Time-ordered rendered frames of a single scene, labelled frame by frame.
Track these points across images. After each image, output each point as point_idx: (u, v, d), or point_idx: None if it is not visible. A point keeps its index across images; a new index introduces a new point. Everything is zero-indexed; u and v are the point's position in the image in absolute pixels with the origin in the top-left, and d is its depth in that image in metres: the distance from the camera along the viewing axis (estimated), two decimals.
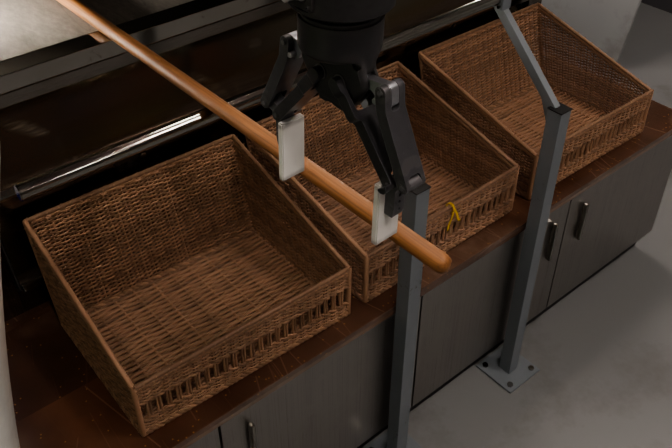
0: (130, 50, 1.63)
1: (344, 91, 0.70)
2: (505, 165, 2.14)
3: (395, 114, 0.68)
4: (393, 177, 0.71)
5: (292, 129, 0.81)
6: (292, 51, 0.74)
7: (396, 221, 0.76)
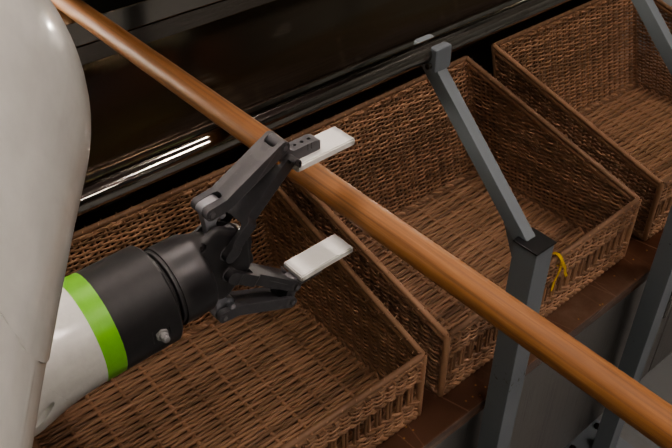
0: (101, 35, 1.07)
1: None
2: (620, 197, 1.58)
3: (234, 307, 0.78)
4: None
5: None
6: None
7: (340, 257, 0.83)
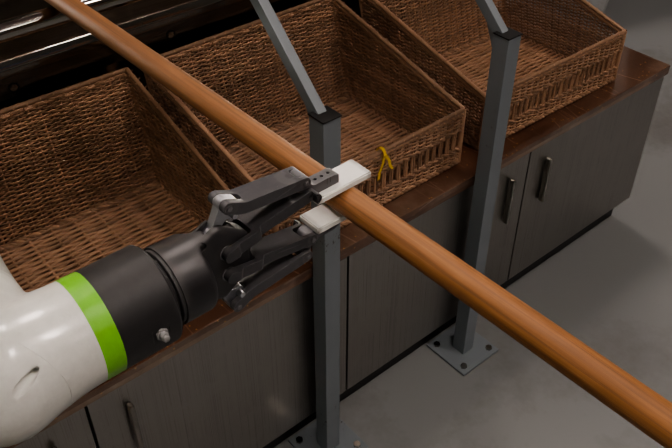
0: (101, 37, 1.07)
1: None
2: (451, 109, 1.84)
3: (249, 286, 0.78)
4: (295, 235, 0.80)
5: None
6: (219, 206, 0.71)
7: None
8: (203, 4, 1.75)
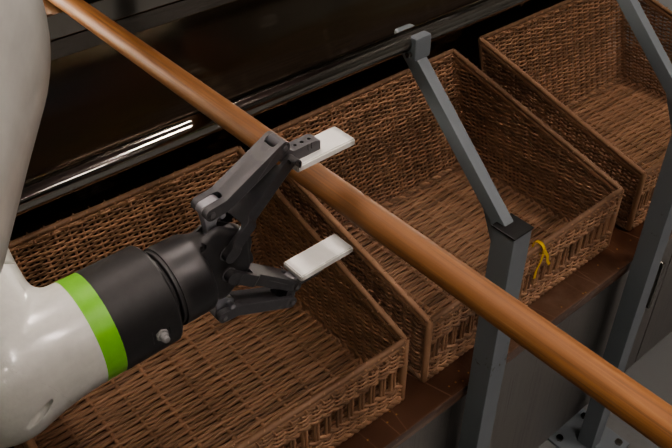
0: (293, 173, 0.82)
1: None
2: (603, 187, 1.60)
3: None
4: None
5: None
6: None
7: (339, 257, 0.83)
8: None
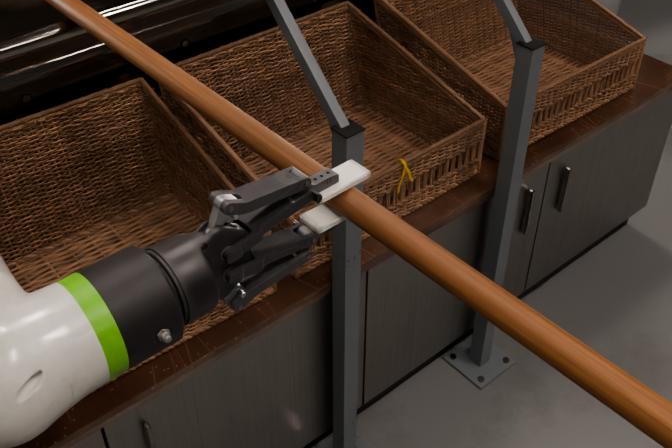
0: None
1: None
2: (470, 119, 1.81)
3: (249, 287, 0.78)
4: (295, 235, 0.80)
5: None
6: (220, 206, 0.71)
7: None
8: (218, 12, 1.72)
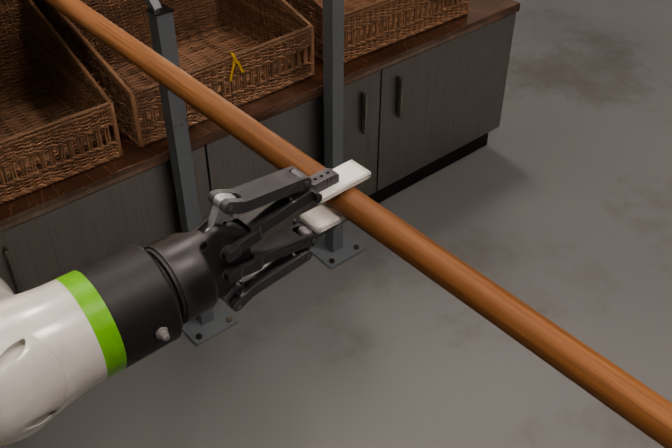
0: None
1: None
2: (302, 27, 2.16)
3: (248, 286, 0.78)
4: (295, 235, 0.80)
5: None
6: (219, 205, 0.71)
7: None
8: None
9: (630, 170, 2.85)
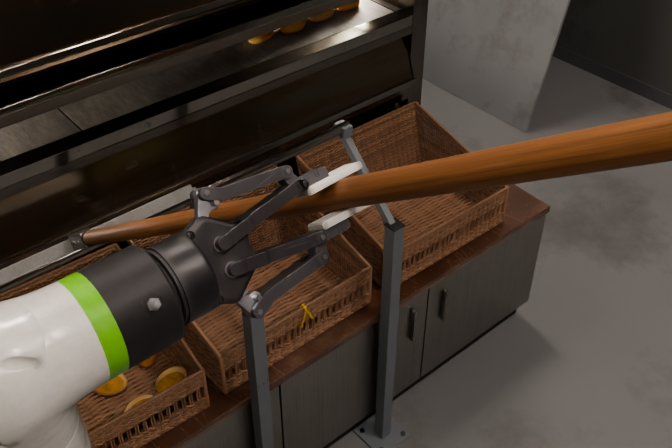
0: (300, 202, 0.84)
1: None
2: (361, 264, 2.43)
3: (270, 298, 0.75)
4: None
5: (310, 193, 0.79)
6: (204, 204, 0.73)
7: (364, 208, 0.80)
8: (172, 192, 2.34)
9: (648, 343, 3.12)
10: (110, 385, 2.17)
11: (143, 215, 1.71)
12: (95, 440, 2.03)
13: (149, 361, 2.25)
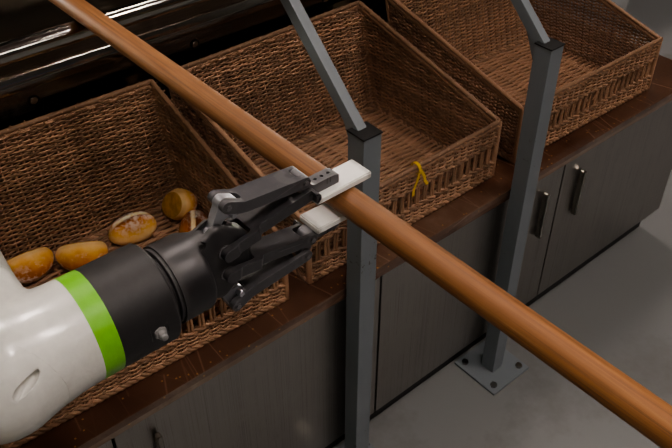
0: None
1: None
2: (485, 121, 1.77)
3: (248, 286, 0.78)
4: (295, 235, 0.80)
5: None
6: (218, 205, 0.71)
7: None
8: (229, 12, 1.68)
9: None
10: None
11: None
12: None
13: None
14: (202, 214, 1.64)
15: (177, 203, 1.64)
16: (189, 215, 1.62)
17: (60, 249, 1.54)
